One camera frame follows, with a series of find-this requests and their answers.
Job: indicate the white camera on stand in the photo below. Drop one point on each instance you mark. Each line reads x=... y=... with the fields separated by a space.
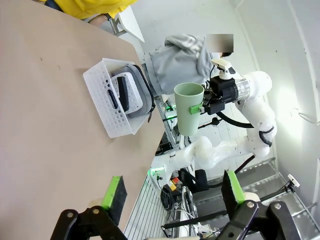
x=293 y=180

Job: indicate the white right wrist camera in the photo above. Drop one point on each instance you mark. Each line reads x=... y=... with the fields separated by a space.
x=221 y=64

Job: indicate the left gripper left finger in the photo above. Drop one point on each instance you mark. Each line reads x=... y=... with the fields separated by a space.
x=100 y=222

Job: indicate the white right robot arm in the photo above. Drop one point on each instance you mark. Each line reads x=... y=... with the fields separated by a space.
x=260 y=110

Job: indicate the black wristwatch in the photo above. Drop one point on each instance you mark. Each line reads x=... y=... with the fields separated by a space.
x=108 y=16

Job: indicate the white perforated plastic basket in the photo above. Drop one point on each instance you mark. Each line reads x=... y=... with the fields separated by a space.
x=100 y=100

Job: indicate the person's left hand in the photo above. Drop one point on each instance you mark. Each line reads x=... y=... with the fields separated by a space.
x=96 y=20

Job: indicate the grey zipper pouch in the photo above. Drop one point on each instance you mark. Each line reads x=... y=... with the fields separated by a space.
x=143 y=100

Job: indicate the person in yellow hoodie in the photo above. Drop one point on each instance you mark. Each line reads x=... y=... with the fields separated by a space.
x=87 y=7

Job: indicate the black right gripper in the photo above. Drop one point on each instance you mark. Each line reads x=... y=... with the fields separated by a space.
x=223 y=91

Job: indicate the large white side table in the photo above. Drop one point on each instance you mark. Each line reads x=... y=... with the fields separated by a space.
x=131 y=22

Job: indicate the person in grey hoodie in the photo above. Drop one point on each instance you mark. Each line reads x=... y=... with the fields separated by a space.
x=175 y=65

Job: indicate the white cardboard box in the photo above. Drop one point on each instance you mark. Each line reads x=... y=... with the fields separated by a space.
x=133 y=95

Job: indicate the pale green plastic cup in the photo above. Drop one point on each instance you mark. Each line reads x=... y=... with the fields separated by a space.
x=187 y=112

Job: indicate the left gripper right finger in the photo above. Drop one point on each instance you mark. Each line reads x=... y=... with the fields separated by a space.
x=250 y=220

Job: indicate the yellow emergency stop box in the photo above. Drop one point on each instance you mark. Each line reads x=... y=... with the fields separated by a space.
x=173 y=184

